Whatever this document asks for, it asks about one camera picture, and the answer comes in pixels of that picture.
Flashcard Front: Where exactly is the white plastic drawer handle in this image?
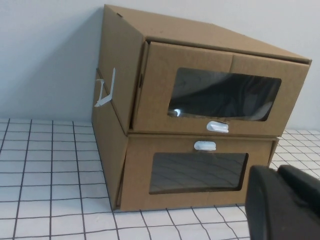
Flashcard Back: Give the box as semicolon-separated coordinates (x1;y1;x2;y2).
193;140;217;152
206;120;230;134

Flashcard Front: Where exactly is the brown cardboard drawer with window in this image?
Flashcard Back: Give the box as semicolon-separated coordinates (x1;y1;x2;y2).
119;136;276;210
129;41;311;137

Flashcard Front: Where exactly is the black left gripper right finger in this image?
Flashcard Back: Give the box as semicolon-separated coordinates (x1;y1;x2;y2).
277;164;320;213

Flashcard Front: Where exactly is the white plastic connector clip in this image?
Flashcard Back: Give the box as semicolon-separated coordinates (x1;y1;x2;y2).
93;67;117;108

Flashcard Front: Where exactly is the brown cardboard box sleeve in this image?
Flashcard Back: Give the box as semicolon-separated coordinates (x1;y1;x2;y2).
95;3;313;133
91;68;280;213

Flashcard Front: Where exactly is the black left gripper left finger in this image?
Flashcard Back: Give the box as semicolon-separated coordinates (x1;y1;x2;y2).
244;164;320;240

